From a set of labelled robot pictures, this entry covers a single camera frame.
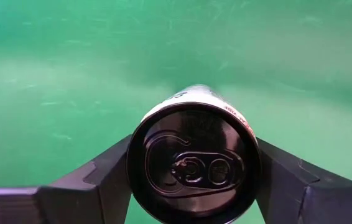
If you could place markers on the green table mat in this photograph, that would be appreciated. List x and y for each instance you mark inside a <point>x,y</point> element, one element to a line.
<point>70,93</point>

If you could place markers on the white Celsius can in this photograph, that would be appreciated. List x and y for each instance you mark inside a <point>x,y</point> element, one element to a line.
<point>191,161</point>

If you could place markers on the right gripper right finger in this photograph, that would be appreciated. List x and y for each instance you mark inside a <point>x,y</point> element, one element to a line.
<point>288,199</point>

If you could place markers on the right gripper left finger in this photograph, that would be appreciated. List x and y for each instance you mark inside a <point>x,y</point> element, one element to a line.
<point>95,196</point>

